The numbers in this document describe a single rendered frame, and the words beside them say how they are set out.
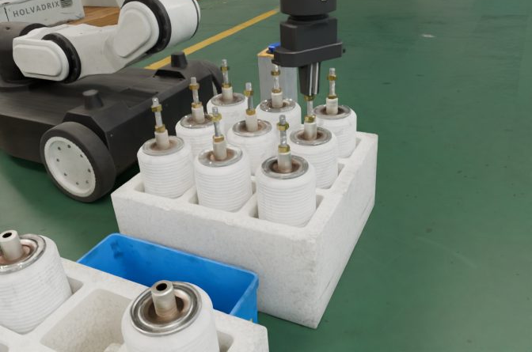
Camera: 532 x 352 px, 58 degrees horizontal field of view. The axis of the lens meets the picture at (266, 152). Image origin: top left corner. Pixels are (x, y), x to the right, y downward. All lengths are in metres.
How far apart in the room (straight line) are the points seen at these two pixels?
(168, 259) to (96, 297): 0.18
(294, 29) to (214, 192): 0.29
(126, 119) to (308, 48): 0.60
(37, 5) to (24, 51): 1.53
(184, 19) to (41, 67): 0.47
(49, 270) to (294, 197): 0.35
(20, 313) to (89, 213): 0.56
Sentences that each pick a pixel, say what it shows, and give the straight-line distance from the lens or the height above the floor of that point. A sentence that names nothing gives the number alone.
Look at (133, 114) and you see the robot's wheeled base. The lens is 1.24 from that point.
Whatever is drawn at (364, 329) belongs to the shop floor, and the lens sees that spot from 0.84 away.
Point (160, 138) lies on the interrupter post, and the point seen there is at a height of 0.27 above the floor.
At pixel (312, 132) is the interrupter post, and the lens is 0.84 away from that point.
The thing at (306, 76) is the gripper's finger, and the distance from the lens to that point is 0.79.
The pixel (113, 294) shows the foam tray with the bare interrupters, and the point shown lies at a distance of 0.69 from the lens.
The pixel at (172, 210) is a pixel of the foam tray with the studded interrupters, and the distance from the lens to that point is 0.82.
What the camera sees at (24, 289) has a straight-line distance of 0.66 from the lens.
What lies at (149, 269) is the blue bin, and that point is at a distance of 0.89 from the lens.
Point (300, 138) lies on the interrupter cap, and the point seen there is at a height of 0.25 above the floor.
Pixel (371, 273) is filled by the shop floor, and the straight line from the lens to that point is 0.94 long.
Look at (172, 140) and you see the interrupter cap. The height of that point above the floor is 0.25.
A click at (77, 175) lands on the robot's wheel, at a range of 1.24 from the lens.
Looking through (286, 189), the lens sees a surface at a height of 0.24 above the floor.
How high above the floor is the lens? 0.62
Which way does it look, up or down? 27 degrees down
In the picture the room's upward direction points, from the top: 4 degrees counter-clockwise
